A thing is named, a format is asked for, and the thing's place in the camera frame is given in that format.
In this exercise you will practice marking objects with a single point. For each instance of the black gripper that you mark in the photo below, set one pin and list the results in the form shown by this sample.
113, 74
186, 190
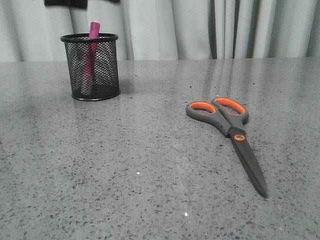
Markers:
78, 4

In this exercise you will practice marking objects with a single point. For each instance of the magenta pen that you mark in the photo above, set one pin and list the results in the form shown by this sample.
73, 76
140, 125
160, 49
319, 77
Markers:
93, 32

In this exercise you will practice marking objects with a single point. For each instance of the grey orange scissors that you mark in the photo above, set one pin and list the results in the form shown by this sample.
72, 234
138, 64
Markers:
229, 117

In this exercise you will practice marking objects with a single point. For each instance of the black mesh pen holder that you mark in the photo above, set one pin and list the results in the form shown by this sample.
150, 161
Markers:
105, 83

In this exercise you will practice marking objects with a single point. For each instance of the grey curtain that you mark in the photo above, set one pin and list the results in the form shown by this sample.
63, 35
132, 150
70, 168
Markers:
165, 29

